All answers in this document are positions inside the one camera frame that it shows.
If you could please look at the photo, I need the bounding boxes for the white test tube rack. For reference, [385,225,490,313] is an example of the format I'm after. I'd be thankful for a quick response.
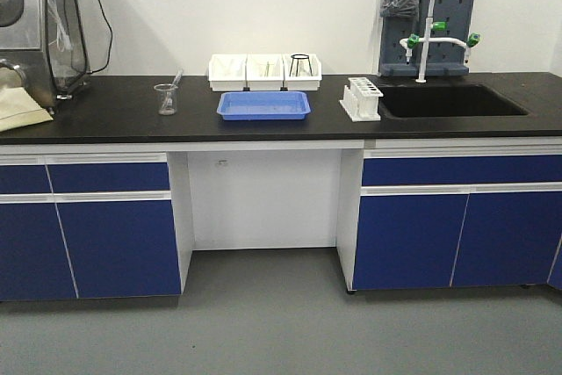
[340,77,384,122]

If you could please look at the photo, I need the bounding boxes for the black wire tripod stand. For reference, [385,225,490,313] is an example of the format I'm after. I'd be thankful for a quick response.
[289,54,314,77]

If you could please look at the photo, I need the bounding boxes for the white gooseneck lab faucet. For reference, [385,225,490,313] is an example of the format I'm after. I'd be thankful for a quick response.
[400,0,480,83]

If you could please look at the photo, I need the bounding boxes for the blue left cabinet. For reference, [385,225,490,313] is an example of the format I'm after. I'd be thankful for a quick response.
[1,153,184,301]

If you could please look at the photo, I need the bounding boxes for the stainless steel machine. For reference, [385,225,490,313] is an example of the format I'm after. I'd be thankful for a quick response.
[0,0,93,115]

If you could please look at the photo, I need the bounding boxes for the blue plastic tray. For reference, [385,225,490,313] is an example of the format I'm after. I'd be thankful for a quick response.
[217,91,311,121]

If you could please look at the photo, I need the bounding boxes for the left white storage bin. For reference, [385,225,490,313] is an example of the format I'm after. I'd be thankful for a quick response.
[208,54,247,92]

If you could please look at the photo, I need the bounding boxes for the beige cloth bag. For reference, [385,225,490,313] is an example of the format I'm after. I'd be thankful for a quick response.
[0,68,53,132]

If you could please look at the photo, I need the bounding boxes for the grey pegboard drying rack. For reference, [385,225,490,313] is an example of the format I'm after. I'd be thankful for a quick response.
[378,0,475,77]

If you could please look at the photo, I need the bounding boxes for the black power cable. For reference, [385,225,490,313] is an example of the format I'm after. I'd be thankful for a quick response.
[80,0,114,75]

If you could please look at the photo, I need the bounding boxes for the white storage bin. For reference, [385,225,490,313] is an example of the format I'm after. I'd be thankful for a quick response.
[282,53,322,91]
[246,54,285,91]
[208,54,247,92]

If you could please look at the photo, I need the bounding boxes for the clear glass test tube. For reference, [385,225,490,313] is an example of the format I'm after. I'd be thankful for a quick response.
[160,69,184,115]

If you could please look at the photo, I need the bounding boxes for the middle white storage bin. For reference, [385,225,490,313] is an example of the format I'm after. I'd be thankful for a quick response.
[246,54,285,91]

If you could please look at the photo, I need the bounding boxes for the blue right cabinet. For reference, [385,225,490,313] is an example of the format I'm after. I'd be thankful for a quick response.
[346,151,561,291]

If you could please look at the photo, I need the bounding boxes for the black lab sink basin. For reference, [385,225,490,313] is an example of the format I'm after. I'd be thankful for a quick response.
[379,84,528,119]

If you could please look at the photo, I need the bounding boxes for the blue cabinet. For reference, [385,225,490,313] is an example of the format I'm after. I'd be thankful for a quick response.
[346,151,561,291]
[1,153,184,301]

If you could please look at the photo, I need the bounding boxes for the right white storage bin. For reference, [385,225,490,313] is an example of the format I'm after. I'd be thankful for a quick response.
[282,53,322,91]

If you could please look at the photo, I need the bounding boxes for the glass beaker on counter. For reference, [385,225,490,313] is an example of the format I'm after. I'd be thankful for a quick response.
[154,83,177,116]

